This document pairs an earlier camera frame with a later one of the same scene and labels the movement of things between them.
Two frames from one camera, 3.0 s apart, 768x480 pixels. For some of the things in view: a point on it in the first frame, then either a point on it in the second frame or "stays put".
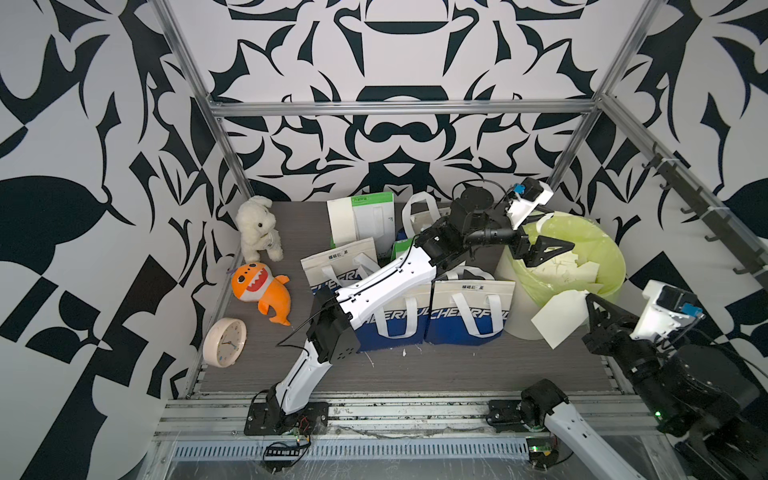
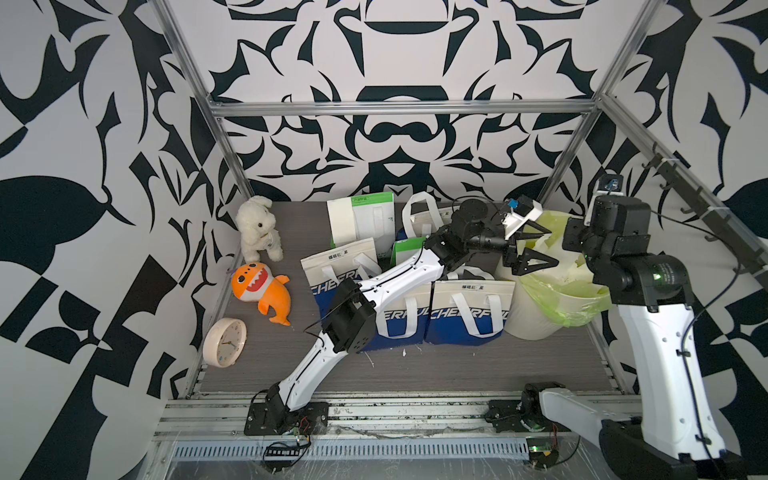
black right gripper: (605, 333) → (574, 236)
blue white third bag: (341, 266) stays put
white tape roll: (225, 342) stays put
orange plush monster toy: (255, 282) stays put
